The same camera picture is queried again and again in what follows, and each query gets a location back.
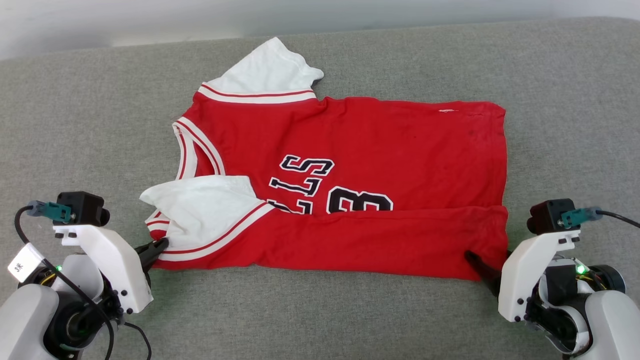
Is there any white paper label tag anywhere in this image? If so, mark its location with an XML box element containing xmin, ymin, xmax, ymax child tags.
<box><xmin>7</xmin><ymin>243</ymin><xmax>47</xmax><ymax>283</ymax></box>

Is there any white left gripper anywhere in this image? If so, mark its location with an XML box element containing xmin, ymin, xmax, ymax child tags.
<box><xmin>52</xmin><ymin>224</ymin><xmax>170</xmax><ymax>315</ymax></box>

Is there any red white basketball jersey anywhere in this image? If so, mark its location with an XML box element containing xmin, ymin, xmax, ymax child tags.
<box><xmin>139</xmin><ymin>36</ymin><xmax>510</xmax><ymax>282</ymax></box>

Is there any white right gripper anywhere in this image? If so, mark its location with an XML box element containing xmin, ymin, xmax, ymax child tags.
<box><xmin>464</xmin><ymin>228</ymin><xmax>582</xmax><ymax>323</ymax></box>

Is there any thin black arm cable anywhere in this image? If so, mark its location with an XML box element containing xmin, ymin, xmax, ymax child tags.
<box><xmin>122</xmin><ymin>321</ymin><xmax>152</xmax><ymax>360</ymax></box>

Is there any grey fabric sofa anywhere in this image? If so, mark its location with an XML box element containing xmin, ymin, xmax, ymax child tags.
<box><xmin>0</xmin><ymin>16</ymin><xmax>640</xmax><ymax>360</ymax></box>

